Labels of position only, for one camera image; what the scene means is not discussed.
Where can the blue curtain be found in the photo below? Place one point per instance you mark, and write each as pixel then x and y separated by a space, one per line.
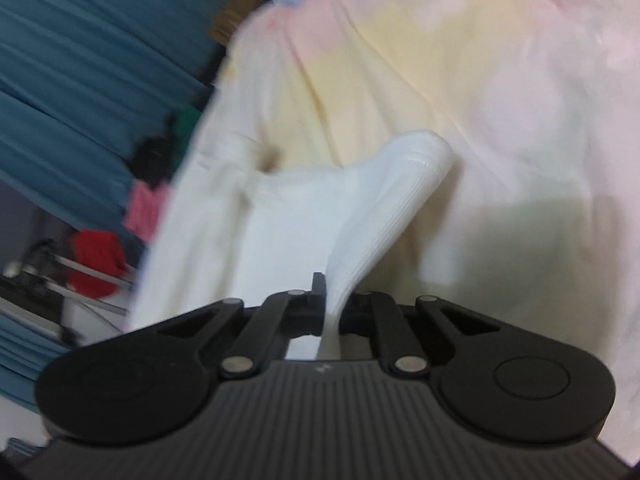
pixel 25 355
pixel 85 55

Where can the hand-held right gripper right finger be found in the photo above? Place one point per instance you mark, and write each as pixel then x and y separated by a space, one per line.
pixel 357 310

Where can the pink cloth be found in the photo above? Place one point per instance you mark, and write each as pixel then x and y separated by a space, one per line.
pixel 147 212

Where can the green cloth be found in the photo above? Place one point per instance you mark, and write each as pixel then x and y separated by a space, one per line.
pixel 189 124

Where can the red cloth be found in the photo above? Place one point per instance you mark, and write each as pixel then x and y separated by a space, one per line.
pixel 97 262

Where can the pastel rainbow bed sheet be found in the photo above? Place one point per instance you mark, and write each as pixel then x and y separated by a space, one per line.
pixel 475 85

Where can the white pants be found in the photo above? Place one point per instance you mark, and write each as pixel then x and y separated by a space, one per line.
pixel 280 220

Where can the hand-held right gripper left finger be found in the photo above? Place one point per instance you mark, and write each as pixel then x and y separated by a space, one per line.
pixel 315 305

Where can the pile of dark clothes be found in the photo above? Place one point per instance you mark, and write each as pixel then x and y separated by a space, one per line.
pixel 152 160

